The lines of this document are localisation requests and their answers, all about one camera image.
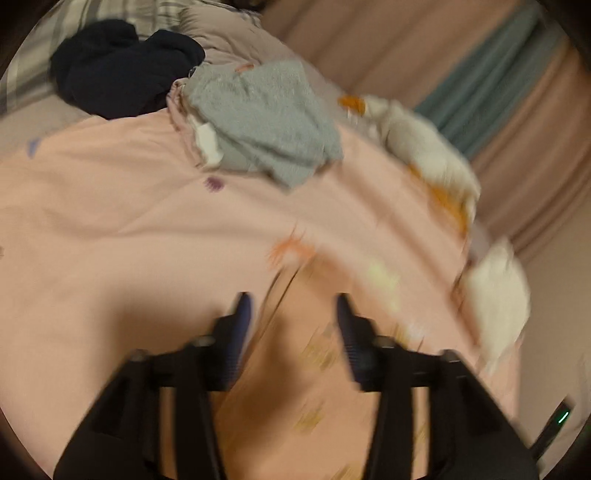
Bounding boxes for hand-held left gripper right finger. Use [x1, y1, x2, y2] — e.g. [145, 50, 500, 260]
[336, 293, 541, 480]

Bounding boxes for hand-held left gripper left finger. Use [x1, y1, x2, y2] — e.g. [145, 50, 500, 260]
[53, 292, 254, 480]

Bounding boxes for orange printed small shirt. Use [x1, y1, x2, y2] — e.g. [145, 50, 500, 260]
[212, 258, 435, 480]

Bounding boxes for white folded clothes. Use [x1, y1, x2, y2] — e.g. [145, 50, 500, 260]
[462, 237, 532, 374]

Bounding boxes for pink printed blanket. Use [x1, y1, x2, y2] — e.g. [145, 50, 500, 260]
[0, 104, 522, 480]

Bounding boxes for grey garment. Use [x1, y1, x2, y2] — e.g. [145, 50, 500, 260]
[185, 60, 345, 189]

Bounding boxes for white goose plush toy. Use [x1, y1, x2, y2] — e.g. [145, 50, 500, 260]
[337, 92, 483, 236]

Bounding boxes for mauve folded garment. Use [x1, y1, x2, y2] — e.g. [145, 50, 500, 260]
[166, 78, 227, 169]

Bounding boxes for pink curtain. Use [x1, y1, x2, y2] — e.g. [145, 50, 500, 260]
[259, 0, 522, 107]
[471, 41, 591, 264]

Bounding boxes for navy blue garment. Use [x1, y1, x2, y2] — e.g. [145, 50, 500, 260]
[50, 19, 206, 121]

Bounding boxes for teal curtain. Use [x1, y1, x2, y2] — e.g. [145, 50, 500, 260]
[413, 4, 566, 160]

